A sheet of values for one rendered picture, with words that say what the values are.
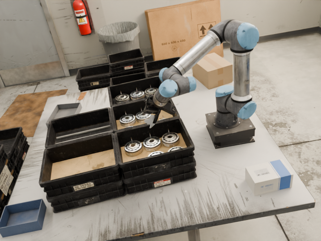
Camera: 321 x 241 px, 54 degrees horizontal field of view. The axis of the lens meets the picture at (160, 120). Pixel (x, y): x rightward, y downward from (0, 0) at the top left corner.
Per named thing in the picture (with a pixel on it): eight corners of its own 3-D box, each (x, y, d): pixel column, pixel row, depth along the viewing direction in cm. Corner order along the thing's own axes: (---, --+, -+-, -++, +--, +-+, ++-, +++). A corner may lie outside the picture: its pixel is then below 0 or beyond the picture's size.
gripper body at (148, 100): (143, 101, 166) (150, 91, 156) (159, 104, 169) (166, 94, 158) (142, 114, 163) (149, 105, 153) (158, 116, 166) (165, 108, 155)
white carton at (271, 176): (280, 171, 171) (282, 158, 166) (292, 187, 161) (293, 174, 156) (245, 179, 170) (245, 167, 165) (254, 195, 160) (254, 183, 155)
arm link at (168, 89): (182, 91, 143) (166, 95, 139) (174, 100, 153) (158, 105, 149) (175, 75, 145) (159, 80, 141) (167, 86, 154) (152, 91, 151)
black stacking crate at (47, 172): (117, 148, 189) (113, 133, 183) (123, 182, 165) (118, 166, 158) (51, 164, 185) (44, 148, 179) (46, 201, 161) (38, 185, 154)
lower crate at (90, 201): (122, 161, 195) (117, 147, 189) (127, 197, 171) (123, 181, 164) (57, 177, 192) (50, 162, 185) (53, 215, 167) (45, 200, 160)
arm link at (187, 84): (184, 71, 157) (165, 76, 152) (198, 78, 149) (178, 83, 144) (184, 85, 161) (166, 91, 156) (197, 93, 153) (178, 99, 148)
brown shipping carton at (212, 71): (232, 82, 259) (232, 64, 250) (208, 89, 254) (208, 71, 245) (215, 69, 283) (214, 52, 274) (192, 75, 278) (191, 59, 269)
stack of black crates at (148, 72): (184, 92, 369) (180, 56, 344) (189, 105, 344) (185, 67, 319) (150, 98, 368) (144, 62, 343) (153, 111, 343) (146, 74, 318)
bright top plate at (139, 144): (140, 139, 185) (140, 138, 185) (143, 149, 177) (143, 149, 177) (123, 143, 185) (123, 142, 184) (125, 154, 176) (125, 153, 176)
